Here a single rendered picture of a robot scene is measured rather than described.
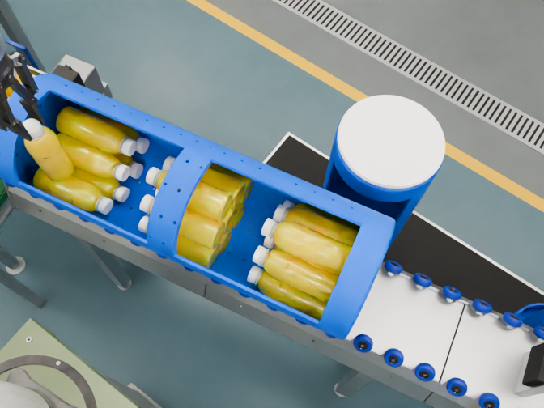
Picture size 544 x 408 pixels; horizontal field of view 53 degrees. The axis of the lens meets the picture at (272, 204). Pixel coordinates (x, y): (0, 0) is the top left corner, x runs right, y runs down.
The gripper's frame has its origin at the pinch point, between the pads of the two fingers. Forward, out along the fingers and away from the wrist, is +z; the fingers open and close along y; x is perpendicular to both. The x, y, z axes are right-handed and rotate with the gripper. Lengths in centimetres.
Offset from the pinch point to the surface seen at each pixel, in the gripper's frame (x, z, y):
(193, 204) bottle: -35.8, 11.9, 2.5
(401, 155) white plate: -72, 24, 42
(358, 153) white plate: -62, 25, 37
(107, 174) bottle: -10.6, 21.4, 3.8
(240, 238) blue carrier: -44, 33, 7
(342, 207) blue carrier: -65, 7, 13
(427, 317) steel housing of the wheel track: -94, 35, 9
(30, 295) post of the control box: 34, 114, -23
